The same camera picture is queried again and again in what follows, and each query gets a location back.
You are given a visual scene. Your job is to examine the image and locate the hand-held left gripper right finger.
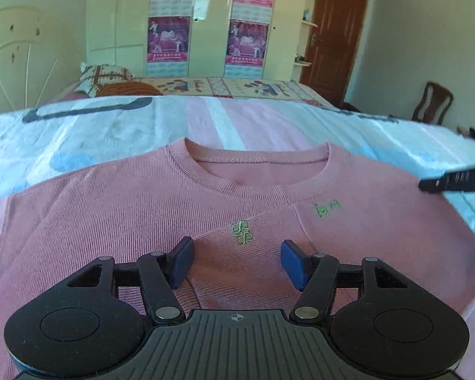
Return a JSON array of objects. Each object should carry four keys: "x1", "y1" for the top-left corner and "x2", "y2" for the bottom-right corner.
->
[{"x1": 280, "y1": 240, "x2": 410, "y2": 324}]

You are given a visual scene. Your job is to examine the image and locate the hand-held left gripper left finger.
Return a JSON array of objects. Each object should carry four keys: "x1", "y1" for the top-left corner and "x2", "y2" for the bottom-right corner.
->
[{"x1": 65, "y1": 237, "x2": 194, "y2": 325}]

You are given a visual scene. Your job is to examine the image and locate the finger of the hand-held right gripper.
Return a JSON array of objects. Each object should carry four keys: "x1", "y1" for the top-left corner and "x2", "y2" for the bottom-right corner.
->
[{"x1": 418, "y1": 165, "x2": 475, "y2": 196}]

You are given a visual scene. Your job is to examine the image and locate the pink knit sweater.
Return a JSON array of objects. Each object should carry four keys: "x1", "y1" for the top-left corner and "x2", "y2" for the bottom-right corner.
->
[{"x1": 0, "y1": 136, "x2": 475, "y2": 380}]

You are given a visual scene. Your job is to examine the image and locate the wooden chair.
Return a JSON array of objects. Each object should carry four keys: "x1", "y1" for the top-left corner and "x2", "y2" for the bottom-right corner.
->
[{"x1": 411, "y1": 81, "x2": 455, "y2": 126}]

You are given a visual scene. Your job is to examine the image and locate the white blue pink bed sheet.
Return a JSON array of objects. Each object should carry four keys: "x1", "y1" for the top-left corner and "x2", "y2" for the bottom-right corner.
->
[{"x1": 0, "y1": 96, "x2": 475, "y2": 255}]

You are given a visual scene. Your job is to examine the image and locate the orange brown cushion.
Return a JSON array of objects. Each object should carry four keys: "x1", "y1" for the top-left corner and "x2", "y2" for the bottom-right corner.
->
[{"x1": 93, "y1": 80, "x2": 164, "y2": 98}]

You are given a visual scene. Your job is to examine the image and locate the yellow floral quilt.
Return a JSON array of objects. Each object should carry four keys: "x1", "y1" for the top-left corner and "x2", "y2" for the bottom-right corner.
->
[{"x1": 135, "y1": 76, "x2": 338, "y2": 107}]

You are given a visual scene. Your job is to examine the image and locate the brown wooden door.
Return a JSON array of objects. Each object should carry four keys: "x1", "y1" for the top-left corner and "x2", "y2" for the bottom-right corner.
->
[{"x1": 300, "y1": 0, "x2": 371, "y2": 108}]

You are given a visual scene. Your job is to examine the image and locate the maroon cloth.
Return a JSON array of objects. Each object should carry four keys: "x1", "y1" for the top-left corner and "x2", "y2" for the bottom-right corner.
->
[{"x1": 55, "y1": 88, "x2": 92, "y2": 104}]

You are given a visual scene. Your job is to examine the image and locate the patterned pillow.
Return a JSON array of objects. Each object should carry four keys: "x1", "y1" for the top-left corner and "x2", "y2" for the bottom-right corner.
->
[{"x1": 80, "y1": 62, "x2": 136, "y2": 98}]

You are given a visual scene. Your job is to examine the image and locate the cream corner shelves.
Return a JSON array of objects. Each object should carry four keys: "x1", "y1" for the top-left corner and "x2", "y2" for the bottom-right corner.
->
[{"x1": 292, "y1": 0, "x2": 326, "y2": 85}]

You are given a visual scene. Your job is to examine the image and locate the cream wardrobe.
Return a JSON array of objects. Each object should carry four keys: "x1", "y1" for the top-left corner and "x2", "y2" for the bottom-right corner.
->
[{"x1": 86, "y1": 0, "x2": 314, "y2": 80}]

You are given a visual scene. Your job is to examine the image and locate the white bed headboard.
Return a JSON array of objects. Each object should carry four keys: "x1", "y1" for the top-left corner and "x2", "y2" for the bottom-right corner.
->
[{"x1": 0, "y1": 6, "x2": 85, "y2": 117}]

